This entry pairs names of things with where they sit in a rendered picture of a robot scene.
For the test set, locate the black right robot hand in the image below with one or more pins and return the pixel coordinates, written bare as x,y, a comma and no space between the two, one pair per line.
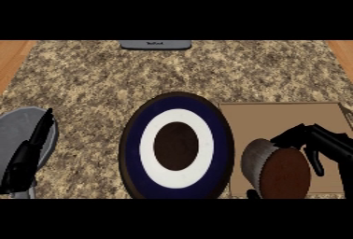
328,141

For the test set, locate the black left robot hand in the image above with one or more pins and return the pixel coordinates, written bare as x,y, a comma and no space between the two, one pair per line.
25,155

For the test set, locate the brown square tray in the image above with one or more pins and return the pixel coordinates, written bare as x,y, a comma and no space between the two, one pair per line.
275,119

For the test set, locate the blue white brown round plate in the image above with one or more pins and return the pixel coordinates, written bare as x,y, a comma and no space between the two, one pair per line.
176,146

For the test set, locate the grey flat appliance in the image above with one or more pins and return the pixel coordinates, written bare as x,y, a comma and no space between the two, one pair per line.
155,44

